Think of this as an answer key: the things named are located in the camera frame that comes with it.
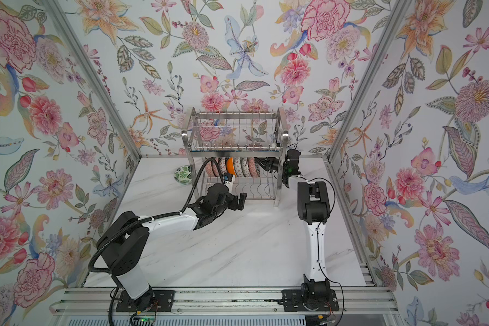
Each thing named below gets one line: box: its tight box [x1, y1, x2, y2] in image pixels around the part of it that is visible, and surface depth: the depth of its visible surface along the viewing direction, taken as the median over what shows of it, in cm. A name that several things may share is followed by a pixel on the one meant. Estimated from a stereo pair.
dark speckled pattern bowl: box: [247, 156, 259, 178], surface depth 103 cm
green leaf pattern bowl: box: [173, 165, 193, 186], surface depth 112 cm
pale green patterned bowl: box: [233, 156, 244, 178], surface depth 103 cm
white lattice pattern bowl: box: [240, 156, 251, 178], surface depth 103 cm
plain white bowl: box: [225, 156, 238, 178], surface depth 103 cm
